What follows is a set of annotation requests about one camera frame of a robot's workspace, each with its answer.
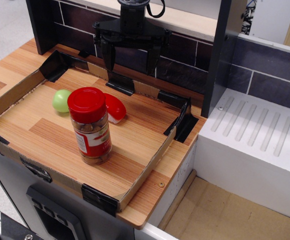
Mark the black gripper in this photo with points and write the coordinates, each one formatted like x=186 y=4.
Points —
x=132 y=30

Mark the red-lidded basil spice bottle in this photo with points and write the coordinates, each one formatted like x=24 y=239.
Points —
x=89 y=117

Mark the cardboard fence with black tape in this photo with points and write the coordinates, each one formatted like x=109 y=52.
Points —
x=32 y=131

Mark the red and white toy sushi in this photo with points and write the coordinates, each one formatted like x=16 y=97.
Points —
x=115 y=108

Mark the green toy ball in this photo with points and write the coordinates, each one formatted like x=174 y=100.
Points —
x=59 y=101

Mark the white ribbed drainboard counter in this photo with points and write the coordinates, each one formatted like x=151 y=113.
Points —
x=244 y=148

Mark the dark grey vertical post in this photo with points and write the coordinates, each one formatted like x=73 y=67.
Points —
x=229 y=26

